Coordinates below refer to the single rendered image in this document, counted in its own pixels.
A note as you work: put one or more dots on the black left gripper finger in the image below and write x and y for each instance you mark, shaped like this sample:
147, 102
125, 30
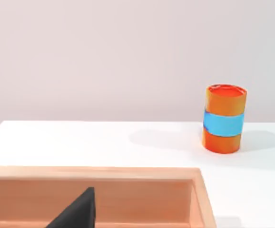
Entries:
81, 211

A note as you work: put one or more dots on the shallow salmon-coloured box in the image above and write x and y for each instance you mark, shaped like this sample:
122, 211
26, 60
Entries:
137, 192

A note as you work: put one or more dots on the orange and blue can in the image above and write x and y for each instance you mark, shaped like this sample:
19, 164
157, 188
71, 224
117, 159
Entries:
224, 118

